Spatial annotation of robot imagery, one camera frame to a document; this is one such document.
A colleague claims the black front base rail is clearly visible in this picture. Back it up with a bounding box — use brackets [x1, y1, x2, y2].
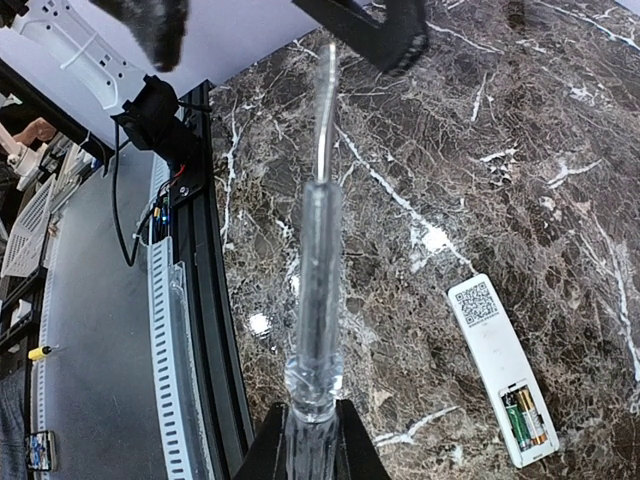
[171, 81, 254, 479]

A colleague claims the yellow handled screwdriver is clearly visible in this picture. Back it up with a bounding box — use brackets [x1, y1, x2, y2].
[28, 345, 56, 362]

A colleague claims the green AAA battery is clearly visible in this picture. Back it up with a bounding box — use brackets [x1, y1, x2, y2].
[503, 393, 531, 451]

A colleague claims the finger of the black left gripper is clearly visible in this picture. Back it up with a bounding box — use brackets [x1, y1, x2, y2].
[293, 0, 428, 73]

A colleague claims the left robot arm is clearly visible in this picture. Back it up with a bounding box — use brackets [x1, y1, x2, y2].
[1, 1, 428, 160]

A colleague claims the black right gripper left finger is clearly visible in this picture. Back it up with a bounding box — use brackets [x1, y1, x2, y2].
[233, 402, 289, 480]

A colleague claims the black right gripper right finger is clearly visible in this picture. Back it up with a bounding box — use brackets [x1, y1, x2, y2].
[334, 400, 390, 480]

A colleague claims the white remote control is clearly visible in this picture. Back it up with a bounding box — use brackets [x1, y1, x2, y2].
[447, 274, 559, 469]

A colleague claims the white left cable duct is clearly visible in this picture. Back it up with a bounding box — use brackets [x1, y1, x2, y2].
[148, 154, 194, 480]

